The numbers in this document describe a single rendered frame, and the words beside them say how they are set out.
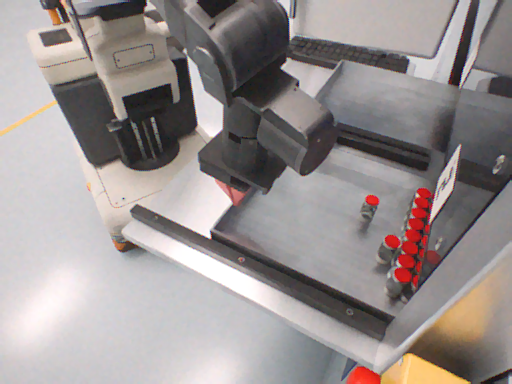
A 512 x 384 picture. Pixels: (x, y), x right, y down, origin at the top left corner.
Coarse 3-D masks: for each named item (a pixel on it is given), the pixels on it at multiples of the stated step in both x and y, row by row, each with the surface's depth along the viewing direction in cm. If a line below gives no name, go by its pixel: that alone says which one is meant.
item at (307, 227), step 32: (352, 160) 58; (256, 192) 56; (288, 192) 56; (320, 192) 56; (352, 192) 56; (384, 192) 56; (224, 224) 50; (256, 224) 51; (288, 224) 51; (320, 224) 51; (352, 224) 51; (384, 224) 51; (256, 256) 45; (288, 256) 47; (320, 256) 47; (352, 256) 47; (320, 288) 42; (352, 288) 44; (384, 320) 40
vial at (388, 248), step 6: (384, 240) 44; (390, 240) 44; (396, 240) 44; (384, 246) 44; (390, 246) 43; (396, 246) 43; (378, 252) 46; (384, 252) 45; (390, 252) 44; (378, 258) 46; (384, 258) 45; (390, 258) 45
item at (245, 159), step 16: (224, 128) 36; (208, 144) 42; (224, 144) 38; (240, 144) 36; (256, 144) 36; (208, 160) 40; (224, 160) 40; (240, 160) 38; (256, 160) 38; (272, 160) 41; (240, 176) 39; (256, 176) 39; (272, 176) 40
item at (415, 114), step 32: (352, 64) 81; (320, 96) 74; (352, 96) 76; (384, 96) 76; (416, 96) 76; (448, 96) 75; (352, 128) 64; (384, 128) 68; (416, 128) 68; (448, 128) 68
